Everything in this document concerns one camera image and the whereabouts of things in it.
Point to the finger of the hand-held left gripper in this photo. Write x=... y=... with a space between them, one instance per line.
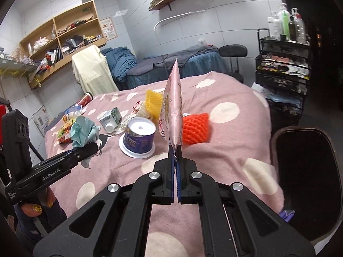
x=83 y=152

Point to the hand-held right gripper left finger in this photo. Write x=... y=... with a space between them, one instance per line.
x=173 y=182

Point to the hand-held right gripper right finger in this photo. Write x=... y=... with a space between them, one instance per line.
x=180 y=184

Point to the orange foam fruit net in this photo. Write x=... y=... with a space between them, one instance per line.
x=195 y=128

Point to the pink snack packet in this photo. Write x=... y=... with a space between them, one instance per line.
x=174 y=107

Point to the dark trash bin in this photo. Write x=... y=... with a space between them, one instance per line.
x=302 y=179

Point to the person's left hand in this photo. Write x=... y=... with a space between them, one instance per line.
x=33 y=208

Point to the teal crumpled cloth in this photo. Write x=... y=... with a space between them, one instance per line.
x=83 y=131

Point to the red yellow snack packet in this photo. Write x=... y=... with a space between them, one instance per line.
x=64 y=133

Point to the small yoghurt bottle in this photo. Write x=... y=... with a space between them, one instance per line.
x=71 y=116

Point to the green white milk carton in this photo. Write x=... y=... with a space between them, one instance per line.
x=111 y=118

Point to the crumpled white wrapper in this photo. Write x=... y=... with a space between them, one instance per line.
x=124 y=124

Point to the red paper cup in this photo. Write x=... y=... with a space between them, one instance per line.
x=85 y=99

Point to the purple label plastic tub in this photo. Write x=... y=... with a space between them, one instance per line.
x=139 y=137

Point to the pink polka dot blanket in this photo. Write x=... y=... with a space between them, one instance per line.
x=227 y=144

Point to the yellow foam fruit net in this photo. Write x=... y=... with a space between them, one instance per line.
x=153 y=102

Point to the cream cloth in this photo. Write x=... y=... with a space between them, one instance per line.
x=92 y=69

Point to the blue cloth pile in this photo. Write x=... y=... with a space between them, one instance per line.
x=120 y=60

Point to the purple plastic bag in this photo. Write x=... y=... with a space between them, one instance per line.
x=286 y=216

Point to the grey blanket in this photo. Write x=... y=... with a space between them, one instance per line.
x=163 y=61

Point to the blue covered massage bed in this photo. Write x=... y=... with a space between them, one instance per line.
x=203 y=61

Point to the blue paper pile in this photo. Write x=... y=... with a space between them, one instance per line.
x=284 y=97

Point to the wooden cubby shelf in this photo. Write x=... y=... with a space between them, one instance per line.
x=88 y=9

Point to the black stool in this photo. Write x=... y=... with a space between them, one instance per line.
x=232 y=50

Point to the black mesh cart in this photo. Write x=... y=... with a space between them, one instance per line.
x=284 y=80

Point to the white curved pipe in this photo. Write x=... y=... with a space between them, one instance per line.
x=171 y=18

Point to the white pump bottle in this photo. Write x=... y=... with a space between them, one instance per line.
x=273 y=26

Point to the dark brown bottle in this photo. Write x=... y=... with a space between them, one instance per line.
x=292 y=29

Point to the green pump bottle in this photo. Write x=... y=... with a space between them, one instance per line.
x=284 y=21

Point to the clear pump bottle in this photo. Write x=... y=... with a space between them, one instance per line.
x=300 y=28

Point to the white wall notice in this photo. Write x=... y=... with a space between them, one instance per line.
x=41 y=120

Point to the glass wall shelf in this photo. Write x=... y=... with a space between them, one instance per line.
x=16 y=65

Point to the red bordered wall poster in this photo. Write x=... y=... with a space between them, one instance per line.
x=109 y=27

